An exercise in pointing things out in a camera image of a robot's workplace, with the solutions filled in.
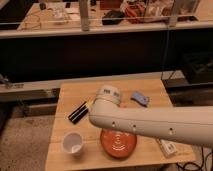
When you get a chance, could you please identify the white ceramic cup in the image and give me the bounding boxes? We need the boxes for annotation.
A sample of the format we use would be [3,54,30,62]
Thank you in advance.
[62,132,83,156]

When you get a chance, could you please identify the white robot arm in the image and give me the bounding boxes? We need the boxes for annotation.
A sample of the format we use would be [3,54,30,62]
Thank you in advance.
[89,85,213,148]

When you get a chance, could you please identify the black striped rectangular block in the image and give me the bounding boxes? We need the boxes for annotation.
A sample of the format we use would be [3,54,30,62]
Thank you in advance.
[68,102,90,124]

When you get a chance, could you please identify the black bag on bench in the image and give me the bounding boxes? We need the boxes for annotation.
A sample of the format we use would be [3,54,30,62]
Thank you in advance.
[102,10,124,25]

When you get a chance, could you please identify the orange cloth pile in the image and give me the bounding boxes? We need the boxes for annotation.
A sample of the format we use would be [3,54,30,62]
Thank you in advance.
[125,2,146,24]

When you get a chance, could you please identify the metal frame rail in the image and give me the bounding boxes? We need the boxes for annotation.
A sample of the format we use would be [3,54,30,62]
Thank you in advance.
[0,72,161,102]

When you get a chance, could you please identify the metal post left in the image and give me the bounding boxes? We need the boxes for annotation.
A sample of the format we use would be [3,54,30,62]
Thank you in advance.
[79,0,90,31]

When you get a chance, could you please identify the metal post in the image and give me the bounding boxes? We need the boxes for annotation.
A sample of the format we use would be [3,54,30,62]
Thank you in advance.
[79,0,90,31]
[168,0,182,27]

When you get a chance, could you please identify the metal post right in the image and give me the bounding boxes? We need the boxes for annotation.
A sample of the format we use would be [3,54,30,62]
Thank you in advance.
[168,0,182,27]

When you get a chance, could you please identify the black cable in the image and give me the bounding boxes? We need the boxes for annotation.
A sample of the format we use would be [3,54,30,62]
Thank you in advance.
[175,146,213,171]

